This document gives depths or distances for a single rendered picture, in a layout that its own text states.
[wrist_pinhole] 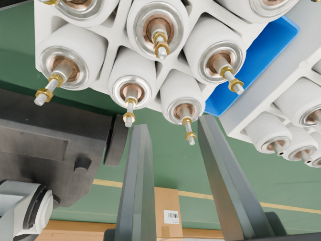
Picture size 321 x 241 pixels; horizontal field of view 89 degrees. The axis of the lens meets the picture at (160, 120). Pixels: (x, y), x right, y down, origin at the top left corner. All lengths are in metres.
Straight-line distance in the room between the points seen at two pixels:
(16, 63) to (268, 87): 0.75
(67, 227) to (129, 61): 1.80
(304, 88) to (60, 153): 0.71
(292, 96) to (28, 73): 0.78
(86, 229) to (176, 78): 1.78
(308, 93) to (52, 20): 0.56
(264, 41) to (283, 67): 0.10
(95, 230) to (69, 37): 1.82
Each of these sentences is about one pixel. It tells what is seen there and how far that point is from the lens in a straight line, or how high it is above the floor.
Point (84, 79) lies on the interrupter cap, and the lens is 0.33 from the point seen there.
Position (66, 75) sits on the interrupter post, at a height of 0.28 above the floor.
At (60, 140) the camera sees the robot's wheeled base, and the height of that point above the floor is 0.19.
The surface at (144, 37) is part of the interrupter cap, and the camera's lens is 0.28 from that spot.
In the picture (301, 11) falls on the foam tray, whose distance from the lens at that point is 0.61.
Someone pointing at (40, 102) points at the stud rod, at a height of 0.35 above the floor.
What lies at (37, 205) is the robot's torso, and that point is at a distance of 0.74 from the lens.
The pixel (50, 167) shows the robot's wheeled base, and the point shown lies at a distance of 0.77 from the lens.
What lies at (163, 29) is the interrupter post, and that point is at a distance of 0.25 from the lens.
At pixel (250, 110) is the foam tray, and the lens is 0.54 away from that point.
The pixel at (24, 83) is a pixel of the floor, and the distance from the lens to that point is 0.74.
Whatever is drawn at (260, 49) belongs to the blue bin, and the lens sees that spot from 0.59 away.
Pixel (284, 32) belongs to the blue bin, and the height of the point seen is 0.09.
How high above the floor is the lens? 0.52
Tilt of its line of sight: 47 degrees down
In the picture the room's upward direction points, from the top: 175 degrees clockwise
